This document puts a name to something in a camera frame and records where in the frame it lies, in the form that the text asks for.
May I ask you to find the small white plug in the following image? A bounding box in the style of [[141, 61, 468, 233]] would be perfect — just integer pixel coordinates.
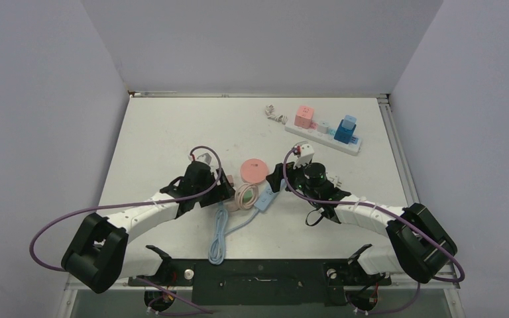
[[317, 121, 329, 134]]

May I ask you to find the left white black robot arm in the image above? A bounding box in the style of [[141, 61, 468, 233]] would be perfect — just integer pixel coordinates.
[[61, 161, 235, 293]]

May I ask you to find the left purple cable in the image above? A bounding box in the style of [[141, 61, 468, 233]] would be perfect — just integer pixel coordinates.
[[28, 145, 224, 317]]

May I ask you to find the blue power strip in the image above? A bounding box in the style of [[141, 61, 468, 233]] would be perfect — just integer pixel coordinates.
[[253, 180, 286, 213]]

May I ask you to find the white power strip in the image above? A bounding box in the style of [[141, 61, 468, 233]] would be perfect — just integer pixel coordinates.
[[284, 122, 362, 156]]

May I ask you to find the light blue plug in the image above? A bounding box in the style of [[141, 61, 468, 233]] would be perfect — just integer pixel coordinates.
[[341, 115, 357, 130]]

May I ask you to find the pink cable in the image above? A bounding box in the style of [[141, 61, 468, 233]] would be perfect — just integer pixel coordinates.
[[226, 174, 260, 213]]

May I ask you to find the dark blue cube adapter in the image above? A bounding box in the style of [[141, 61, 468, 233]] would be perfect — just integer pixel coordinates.
[[333, 120, 357, 144]]

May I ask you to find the pink cube adapter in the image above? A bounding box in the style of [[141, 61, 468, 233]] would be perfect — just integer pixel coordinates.
[[294, 105, 314, 129]]

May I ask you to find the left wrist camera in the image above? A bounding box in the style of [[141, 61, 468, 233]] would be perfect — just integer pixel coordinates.
[[188, 152, 213, 168]]

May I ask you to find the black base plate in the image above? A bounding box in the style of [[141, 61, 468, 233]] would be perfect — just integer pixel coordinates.
[[147, 259, 392, 306]]

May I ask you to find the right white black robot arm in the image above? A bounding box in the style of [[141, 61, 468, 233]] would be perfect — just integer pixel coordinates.
[[266, 162, 465, 284]]

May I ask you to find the pink round disc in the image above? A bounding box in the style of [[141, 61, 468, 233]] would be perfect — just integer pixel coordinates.
[[239, 158, 269, 184]]

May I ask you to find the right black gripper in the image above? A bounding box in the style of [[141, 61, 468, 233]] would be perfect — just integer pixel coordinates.
[[267, 156, 319, 202]]

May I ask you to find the white flat plug adapter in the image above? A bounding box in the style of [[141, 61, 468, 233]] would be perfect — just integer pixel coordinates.
[[327, 174, 342, 187]]

